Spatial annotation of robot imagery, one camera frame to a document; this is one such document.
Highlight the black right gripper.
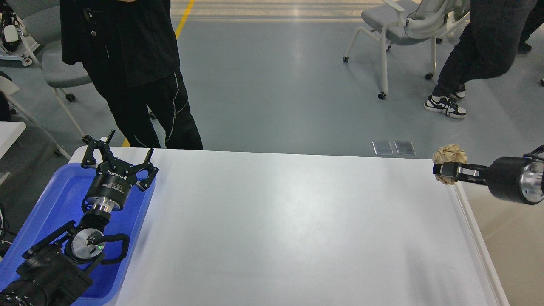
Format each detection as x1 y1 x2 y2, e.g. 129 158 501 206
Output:
433 157 544 205

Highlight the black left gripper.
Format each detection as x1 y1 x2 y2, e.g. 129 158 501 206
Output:
80 130 158 211

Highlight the brown paper ball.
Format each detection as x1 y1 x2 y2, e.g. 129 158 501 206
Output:
432 144 468 165

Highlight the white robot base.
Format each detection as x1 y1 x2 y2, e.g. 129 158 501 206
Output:
0 12 41 66

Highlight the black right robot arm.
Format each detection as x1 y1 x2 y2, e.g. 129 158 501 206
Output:
433 144 544 205

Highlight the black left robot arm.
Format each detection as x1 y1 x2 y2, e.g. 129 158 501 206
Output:
1 132 158 306

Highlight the right metal floor plate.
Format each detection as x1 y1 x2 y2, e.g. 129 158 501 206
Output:
394 141 416 156

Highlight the metal floor plate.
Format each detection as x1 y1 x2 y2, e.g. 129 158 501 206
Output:
372 141 394 156
394 141 416 156

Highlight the blue plastic tray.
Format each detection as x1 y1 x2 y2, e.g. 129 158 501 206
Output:
0 163 155 306

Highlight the white plastic bin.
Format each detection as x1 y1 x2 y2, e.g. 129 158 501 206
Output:
453 182 544 306

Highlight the left metal floor plate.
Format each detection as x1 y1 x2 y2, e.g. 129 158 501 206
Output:
372 141 394 156

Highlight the white side table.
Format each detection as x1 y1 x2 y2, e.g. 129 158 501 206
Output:
0 121 27 158

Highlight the person in black clothes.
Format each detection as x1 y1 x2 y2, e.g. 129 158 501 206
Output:
59 0 203 150

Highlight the person in dark jeans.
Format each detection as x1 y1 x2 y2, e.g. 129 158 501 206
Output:
424 0 538 119

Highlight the grey chair right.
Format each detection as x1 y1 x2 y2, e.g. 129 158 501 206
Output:
343 0 470 99

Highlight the grey chair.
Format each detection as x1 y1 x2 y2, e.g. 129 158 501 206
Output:
343 0 470 99
7 0 91 137

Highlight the grey chair left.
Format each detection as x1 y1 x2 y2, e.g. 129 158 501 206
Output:
7 0 91 137

